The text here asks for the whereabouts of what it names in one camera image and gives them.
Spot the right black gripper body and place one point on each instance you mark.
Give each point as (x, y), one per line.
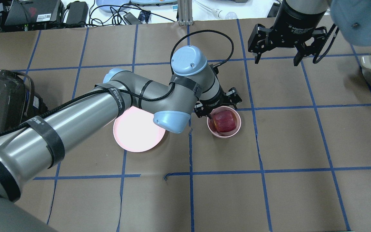
(294, 20)

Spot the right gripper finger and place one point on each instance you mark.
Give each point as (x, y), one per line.
(260, 42)
(319, 36)

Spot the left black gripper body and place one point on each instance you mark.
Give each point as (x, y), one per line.
(217, 98)

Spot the pink bowl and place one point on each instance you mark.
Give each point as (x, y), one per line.
(228, 134)

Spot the red apple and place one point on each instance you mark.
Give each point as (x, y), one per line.
(224, 121)

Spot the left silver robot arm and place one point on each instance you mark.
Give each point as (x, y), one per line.
(42, 141)

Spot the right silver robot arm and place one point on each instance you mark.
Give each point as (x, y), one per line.
(350, 17)

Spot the pink plate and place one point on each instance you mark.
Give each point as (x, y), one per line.
(135, 131)

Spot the blue plate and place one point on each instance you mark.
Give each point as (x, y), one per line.
(106, 5)

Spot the light bulb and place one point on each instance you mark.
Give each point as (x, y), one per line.
(218, 13)

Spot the black power adapter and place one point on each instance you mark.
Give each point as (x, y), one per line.
(77, 14)

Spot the black computer box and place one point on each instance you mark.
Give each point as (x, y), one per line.
(31, 15)

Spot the dark rice cooker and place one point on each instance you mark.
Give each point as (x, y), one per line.
(19, 100)

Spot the aluminium frame post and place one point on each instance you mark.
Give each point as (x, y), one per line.
(184, 11)

